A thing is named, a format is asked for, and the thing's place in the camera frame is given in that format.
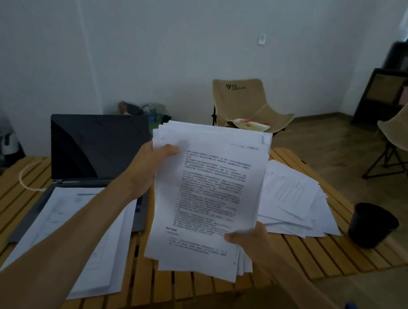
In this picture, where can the person's left hand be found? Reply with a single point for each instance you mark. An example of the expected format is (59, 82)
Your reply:
(144, 171)

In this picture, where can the person's right hand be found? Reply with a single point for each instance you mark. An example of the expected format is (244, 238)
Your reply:
(259, 246)

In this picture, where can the grey laptop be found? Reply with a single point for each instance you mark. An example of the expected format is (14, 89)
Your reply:
(93, 146)

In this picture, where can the pile of white papers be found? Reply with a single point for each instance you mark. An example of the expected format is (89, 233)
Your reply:
(295, 193)

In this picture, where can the sorted text document stack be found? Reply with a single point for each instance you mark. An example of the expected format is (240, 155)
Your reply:
(206, 197)

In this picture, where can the thin stack of sorted sheets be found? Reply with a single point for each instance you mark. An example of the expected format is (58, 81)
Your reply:
(109, 259)

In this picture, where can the person's left forearm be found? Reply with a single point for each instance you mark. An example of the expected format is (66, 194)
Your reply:
(51, 252)

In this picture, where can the black plastic pot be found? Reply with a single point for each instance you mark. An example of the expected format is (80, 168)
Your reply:
(371, 228)

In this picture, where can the red and white booklet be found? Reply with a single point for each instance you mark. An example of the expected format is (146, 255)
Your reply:
(250, 125)

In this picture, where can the black shelf unit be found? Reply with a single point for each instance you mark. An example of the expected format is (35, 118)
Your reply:
(365, 113)

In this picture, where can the woven storage basket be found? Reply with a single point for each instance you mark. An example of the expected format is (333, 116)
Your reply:
(386, 88)

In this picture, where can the white wall hook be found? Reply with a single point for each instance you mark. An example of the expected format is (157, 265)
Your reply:
(262, 39)

